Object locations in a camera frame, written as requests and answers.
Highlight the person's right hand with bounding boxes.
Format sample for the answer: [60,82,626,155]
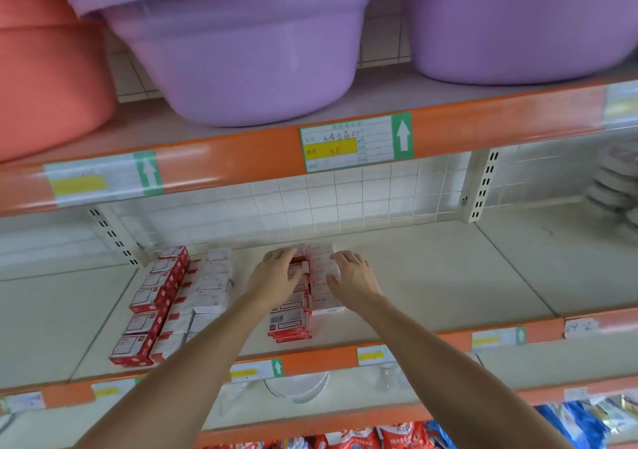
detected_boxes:
[327,250,385,312]

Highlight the person's left hand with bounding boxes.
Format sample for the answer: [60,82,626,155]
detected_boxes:
[242,246,306,313]

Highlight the white shelf with orange edges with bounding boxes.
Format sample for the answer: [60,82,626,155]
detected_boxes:
[0,59,638,449]

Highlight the person's left forearm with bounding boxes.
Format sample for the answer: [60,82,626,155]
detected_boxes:
[74,294,275,449]

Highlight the person's right forearm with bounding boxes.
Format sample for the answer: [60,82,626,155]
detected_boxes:
[354,299,570,449]

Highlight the white perforated shelf upright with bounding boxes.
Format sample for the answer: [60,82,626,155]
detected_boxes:
[461,147,500,224]
[88,204,146,268]

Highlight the small price label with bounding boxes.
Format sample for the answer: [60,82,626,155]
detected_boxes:
[471,327,526,350]
[92,377,136,400]
[5,392,46,412]
[357,344,395,367]
[229,357,285,383]

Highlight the cluster of clear glasses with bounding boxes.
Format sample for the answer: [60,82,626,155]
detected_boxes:
[377,362,410,390]

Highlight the large label with green arrow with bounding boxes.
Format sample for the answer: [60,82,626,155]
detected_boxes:
[299,111,416,174]
[603,79,638,131]
[43,149,165,208]

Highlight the pile of large red bags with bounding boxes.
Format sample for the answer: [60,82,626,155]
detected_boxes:
[324,422,460,449]

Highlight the purple plastic basin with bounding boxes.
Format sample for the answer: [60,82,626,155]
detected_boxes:
[50,0,395,129]
[399,0,638,86]

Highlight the white handwritten label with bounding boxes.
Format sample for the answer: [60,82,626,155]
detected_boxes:
[563,317,601,338]

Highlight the pile of green white packets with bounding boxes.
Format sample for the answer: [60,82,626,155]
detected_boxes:
[538,394,638,449]

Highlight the stacks of wrapped containers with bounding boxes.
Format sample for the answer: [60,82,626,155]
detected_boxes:
[583,139,638,230]

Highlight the orange plastic basin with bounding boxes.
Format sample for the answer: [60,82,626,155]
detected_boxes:
[0,0,119,164]

